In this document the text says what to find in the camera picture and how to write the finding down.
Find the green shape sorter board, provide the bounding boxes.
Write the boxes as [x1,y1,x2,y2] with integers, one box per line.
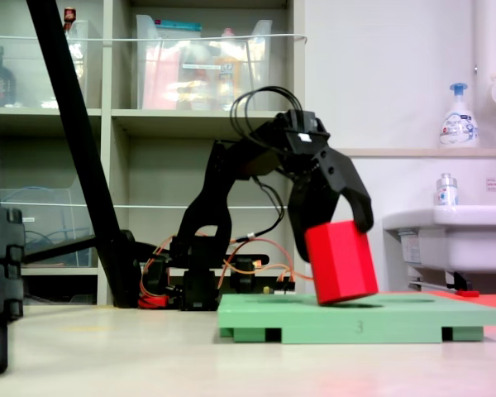
[217,292,496,345]

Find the broad flat black gripper jaw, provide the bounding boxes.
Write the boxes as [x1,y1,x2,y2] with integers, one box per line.
[288,172,341,264]

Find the dark glass bottle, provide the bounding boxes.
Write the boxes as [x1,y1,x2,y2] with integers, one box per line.
[0,45,17,108]

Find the notched black stack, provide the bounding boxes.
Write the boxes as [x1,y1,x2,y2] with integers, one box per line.
[0,206,26,376]

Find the orange base servo wire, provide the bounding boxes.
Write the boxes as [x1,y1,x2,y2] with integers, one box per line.
[140,233,179,290]

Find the thin black tripod brace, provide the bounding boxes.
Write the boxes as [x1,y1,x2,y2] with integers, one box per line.
[23,236,97,265]

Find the beige shelf unit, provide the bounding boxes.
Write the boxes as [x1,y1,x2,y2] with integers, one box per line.
[0,0,307,307]

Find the clear box with blue cables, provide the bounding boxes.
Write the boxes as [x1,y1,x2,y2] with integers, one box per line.
[0,188,99,268]

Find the long orange wire loop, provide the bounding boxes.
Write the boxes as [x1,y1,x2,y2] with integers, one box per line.
[221,236,315,290]

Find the thin black gripper cables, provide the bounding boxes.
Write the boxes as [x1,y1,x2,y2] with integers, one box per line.
[230,85,305,140]

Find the white blue soap pump bottle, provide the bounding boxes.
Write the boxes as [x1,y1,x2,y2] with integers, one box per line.
[439,82,480,149]

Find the circuit board with connectors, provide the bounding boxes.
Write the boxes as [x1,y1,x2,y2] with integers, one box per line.
[260,275,298,296]

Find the blue topped packet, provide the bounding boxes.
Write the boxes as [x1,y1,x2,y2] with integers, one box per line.
[155,18,203,38]

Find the red octagonal pillar block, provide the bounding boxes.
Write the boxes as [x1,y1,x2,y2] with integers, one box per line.
[304,219,380,306]

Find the white ceramic sink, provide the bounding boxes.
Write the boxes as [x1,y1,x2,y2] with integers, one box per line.
[382,204,496,274]

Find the black red table clamp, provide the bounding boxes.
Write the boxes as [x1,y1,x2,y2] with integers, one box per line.
[230,254,270,295]
[138,254,170,309]

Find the sink label sticker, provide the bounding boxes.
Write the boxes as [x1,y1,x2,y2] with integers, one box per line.
[398,229,422,265]

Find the black sink bracket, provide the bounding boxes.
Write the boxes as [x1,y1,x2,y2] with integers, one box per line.
[446,270,475,293]

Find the small clear sanitizer bottle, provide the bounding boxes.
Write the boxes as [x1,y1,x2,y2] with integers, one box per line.
[436,172,460,207]

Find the clear storage bin with goods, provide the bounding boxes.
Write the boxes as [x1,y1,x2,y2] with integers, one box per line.
[135,14,274,112]

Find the curved black gripper jaw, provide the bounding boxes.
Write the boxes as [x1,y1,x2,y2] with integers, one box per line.
[312,146,374,234]

